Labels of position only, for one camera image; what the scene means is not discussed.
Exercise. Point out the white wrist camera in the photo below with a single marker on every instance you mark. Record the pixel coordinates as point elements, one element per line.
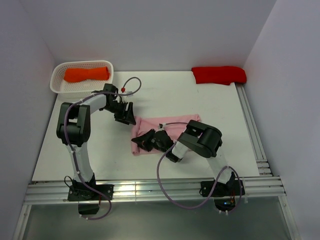
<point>161,126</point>
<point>128,94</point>

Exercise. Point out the white perforated plastic basket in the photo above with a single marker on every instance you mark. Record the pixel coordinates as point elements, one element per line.
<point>73,89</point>

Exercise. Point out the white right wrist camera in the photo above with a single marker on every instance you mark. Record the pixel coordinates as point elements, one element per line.
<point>161,126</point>

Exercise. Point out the aluminium front rail frame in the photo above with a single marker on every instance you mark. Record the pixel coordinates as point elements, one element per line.
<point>47,193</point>

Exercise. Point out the aluminium right side rail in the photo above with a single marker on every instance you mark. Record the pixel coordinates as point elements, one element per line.
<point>259,153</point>

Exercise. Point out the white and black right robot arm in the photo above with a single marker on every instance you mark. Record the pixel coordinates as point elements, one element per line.
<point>200,138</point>

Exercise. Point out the rolled orange t shirt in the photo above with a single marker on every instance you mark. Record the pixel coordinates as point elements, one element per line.
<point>76,75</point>

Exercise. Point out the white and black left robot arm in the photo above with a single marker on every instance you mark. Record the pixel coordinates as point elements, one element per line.
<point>74,130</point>

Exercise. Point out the folded red t shirt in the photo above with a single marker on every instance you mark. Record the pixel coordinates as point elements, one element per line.
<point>222,75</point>

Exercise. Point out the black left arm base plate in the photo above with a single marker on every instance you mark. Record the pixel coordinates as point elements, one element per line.
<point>82,193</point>

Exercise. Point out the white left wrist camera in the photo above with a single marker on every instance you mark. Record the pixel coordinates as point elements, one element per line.
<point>128,94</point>

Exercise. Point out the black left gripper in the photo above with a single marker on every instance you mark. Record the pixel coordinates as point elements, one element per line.
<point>126,116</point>

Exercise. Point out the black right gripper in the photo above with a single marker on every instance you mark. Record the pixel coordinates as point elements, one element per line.
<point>143,141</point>

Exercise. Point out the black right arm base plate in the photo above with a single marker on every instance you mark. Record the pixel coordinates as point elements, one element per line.
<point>207,188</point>

